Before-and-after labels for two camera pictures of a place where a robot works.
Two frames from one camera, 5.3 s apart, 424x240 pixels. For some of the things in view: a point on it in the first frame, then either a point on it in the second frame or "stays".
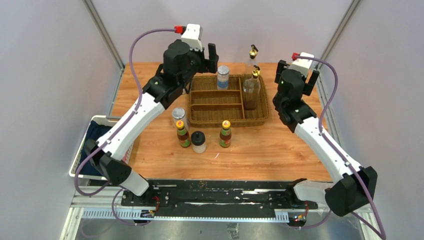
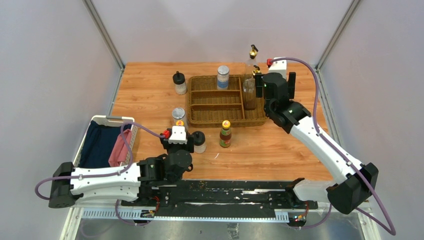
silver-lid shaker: [179, 114] stays
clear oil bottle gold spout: [252, 62] stays
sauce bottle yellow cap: [225, 134] stays
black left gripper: [207, 65] → [188, 147]
